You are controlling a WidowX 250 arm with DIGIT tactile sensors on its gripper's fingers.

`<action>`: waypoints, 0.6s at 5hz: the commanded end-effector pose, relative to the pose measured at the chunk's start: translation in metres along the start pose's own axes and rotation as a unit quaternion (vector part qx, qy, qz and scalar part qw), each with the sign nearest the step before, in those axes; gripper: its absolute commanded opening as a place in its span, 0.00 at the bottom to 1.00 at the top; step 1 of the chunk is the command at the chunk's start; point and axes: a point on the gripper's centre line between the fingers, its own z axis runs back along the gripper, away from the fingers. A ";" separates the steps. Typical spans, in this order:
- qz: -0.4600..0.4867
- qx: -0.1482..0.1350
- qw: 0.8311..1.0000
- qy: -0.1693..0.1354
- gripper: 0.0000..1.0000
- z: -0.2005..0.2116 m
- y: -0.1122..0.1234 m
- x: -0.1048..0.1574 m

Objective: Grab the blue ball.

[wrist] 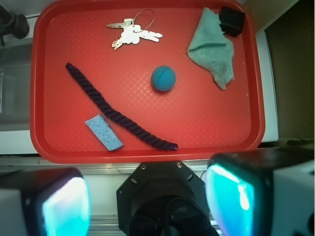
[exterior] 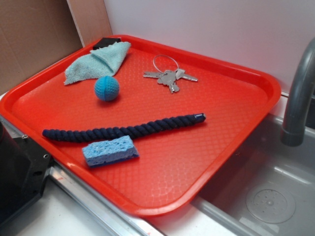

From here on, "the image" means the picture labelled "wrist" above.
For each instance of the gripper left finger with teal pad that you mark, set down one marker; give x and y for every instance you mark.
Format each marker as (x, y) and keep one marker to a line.
(50, 202)

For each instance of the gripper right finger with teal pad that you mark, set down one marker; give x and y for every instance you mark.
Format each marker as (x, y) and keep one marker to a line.
(263, 192)

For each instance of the blue dimpled ball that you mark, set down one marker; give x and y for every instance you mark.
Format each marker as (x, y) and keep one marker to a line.
(163, 78)

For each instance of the light blue sponge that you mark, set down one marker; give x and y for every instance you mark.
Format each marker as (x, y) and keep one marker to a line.
(104, 133)

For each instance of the red plastic tray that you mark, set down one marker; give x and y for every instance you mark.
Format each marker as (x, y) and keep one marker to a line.
(196, 114)

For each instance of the teal microfiber cloth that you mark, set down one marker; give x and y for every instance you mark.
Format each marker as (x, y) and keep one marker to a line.
(211, 50)

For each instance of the black cube block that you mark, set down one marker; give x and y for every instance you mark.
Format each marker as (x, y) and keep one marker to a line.
(231, 21)

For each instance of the black clamp knob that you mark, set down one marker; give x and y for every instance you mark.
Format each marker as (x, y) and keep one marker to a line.
(12, 23)

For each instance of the silver key bunch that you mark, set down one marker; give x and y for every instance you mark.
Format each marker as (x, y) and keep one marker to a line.
(132, 33)

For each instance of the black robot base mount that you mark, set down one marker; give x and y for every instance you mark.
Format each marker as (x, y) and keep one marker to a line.
(164, 199)

